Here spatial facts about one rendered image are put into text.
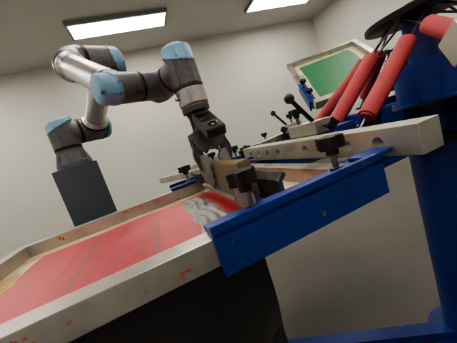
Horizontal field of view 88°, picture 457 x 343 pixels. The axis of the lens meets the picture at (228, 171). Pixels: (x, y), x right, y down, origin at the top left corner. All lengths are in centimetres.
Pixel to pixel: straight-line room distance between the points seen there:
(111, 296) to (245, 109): 468
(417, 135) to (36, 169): 461
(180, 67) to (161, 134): 383
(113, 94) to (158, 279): 44
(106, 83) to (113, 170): 383
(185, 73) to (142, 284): 46
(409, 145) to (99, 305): 48
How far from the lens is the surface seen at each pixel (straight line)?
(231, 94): 484
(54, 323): 35
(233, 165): 44
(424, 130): 46
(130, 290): 33
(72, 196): 125
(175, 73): 62
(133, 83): 65
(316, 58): 238
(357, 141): 52
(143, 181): 439
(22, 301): 57
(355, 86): 95
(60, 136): 130
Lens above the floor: 111
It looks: 8 degrees down
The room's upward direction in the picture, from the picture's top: 18 degrees counter-clockwise
